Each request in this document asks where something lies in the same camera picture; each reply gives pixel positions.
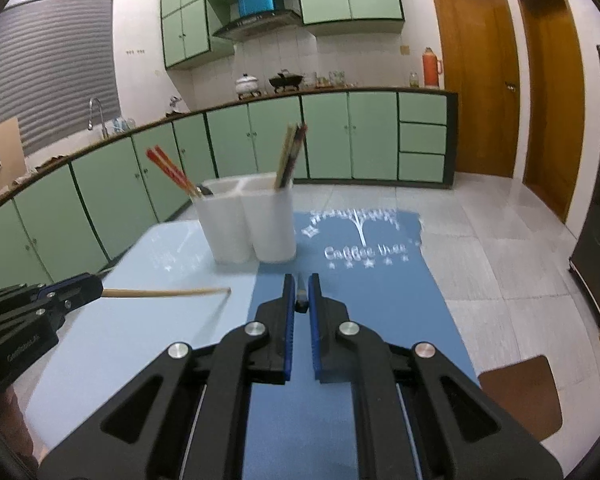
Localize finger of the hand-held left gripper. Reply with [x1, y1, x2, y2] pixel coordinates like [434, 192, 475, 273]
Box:
[32, 272, 104, 319]

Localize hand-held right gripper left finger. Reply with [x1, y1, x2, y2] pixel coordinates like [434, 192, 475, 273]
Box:
[39, 272, 296, 480]

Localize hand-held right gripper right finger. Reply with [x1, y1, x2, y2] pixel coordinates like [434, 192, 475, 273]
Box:
[308, 272, 564, 480]

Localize thin black chopstick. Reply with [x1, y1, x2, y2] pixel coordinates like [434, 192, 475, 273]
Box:
[295, 272, 309, 314]

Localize plain bamboo chopstick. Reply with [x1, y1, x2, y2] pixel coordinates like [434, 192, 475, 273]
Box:
[275, 123, 298, 190]
[101, 287, 231, 299]

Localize white two-compartment utensil holder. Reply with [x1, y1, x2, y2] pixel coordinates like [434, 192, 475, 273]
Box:
[192, 172, 297, 264]

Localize red patterned chopstick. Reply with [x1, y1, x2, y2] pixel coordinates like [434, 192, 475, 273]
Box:
[154, 145, 204, 197]
[146, 148, 201, 199]

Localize dark brown chopstick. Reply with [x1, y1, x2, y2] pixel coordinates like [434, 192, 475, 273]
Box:
[285, 122, 309, 187]

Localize person's left hand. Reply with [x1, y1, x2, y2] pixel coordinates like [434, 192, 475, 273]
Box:
[0, 389, 35, 466]

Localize dark blue tree-print mat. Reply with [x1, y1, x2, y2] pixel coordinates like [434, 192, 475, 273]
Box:
[242, 208, 481, 480]

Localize pale blue tree-print mat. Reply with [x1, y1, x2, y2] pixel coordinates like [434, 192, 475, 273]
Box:
[25, 220, 261, 456]

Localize cardboard board with fittings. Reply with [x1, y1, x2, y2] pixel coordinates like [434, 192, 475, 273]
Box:
[0, 116, 27, 211]

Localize metal sink faucet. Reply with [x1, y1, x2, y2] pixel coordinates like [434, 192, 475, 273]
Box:
[87, 97, 109, 141]

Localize green base cabinets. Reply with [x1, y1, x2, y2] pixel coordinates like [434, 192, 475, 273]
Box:
[0, 87, 459, 292]

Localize brown stool seat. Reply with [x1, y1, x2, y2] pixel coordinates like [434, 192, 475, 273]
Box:
[479, 355, 564, 444]

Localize grey window blind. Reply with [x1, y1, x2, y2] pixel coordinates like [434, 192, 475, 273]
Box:
[0, 0, 121, 161]

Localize white lidded pot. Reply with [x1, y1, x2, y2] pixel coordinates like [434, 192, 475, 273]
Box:
[235, 72, 260, 97]

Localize black wok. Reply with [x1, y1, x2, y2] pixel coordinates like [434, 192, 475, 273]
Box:
[268, 69, 305, 92]

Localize orange thermos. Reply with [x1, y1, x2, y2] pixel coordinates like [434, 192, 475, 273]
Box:
[422, 47, 444, 89]

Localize closed wooden door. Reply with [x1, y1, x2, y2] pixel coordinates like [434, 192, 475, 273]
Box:
[428, 0, 521, 179]

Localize black range hood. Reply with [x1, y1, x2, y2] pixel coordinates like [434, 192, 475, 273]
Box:
[212, 9, 303, 41]

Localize blue box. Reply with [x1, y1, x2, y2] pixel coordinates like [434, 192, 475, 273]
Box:
[237, 0, 275, 17]

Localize wooden door in frame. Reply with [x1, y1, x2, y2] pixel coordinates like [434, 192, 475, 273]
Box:
[517, 0, 586, 224]

